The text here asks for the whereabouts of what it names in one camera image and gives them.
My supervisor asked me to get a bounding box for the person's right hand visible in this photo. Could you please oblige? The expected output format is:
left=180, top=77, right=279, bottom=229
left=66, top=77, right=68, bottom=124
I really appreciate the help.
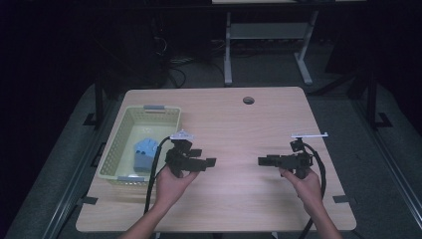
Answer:
left=278, top=166, right=325, bottom=215

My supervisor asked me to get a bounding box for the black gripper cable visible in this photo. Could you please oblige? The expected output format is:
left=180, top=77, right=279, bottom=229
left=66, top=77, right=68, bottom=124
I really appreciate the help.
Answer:
left=143, top=135, right=172, bottom=215
left=297, top=141, right=327, bottom=239

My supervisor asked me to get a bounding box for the pale yellow plastic basket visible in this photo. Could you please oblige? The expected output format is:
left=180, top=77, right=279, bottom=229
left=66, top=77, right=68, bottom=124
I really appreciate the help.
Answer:
left=97, top=105, right=183, bottom=186

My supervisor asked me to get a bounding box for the blue glove with dark patches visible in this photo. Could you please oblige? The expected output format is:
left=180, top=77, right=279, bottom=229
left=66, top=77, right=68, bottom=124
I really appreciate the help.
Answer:
left=132, top=137, right=160, bottom=159

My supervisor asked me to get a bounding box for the bundle of floor cables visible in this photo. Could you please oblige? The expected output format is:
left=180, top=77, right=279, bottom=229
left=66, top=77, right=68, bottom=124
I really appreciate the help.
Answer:
left=150, top=34, right=227, bottom=90

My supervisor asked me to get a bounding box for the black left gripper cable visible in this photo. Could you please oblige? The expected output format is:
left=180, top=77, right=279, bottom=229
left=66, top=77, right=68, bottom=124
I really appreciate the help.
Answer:
left=143, top=135, right=172, bottom=215

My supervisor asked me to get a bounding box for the person's left hand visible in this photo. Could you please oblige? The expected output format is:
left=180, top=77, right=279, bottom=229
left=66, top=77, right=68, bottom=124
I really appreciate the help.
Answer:
left=154, top=164, right=200, bottom=211

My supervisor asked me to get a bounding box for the black metal post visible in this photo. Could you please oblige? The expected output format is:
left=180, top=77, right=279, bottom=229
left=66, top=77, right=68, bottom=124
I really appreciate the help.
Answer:
left=82, top=78, right=106, bottom=129
left=365, top=69, right=394, bottom=131

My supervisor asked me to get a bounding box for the white metal stand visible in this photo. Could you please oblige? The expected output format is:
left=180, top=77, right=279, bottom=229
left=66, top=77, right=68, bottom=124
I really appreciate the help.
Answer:
left=223, top=9, right=315, bottom=87

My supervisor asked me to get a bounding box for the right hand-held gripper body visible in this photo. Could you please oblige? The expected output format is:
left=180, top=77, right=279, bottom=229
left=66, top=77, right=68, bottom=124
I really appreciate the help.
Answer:
left=280, top=131, right=329, bottom=179

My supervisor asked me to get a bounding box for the black tape strip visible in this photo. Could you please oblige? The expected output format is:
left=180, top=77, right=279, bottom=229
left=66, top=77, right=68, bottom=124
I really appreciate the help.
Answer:
left=331, top=194, right=353, bottom=204
left=76, top=195, right=100, bottom=206

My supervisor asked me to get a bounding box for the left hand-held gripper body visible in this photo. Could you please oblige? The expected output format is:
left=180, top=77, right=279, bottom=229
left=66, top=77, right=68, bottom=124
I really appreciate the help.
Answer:
left=164, top=129, right=207, bottom=179

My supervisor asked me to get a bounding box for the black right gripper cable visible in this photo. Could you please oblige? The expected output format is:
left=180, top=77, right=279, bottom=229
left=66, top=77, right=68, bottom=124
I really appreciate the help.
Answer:
left=297, top=141, right=327, bottom=239

